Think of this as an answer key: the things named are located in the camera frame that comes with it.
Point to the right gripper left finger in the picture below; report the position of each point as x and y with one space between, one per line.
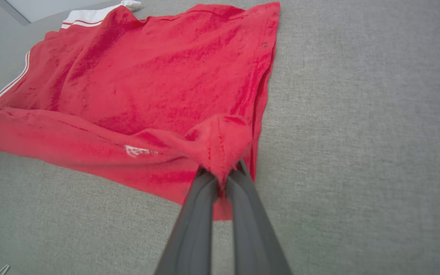
193 229

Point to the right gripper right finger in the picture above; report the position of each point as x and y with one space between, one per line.
256 233

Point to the red and white garment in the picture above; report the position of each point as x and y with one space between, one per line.
155 84

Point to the thin metal piece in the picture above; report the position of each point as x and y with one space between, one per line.
3 269

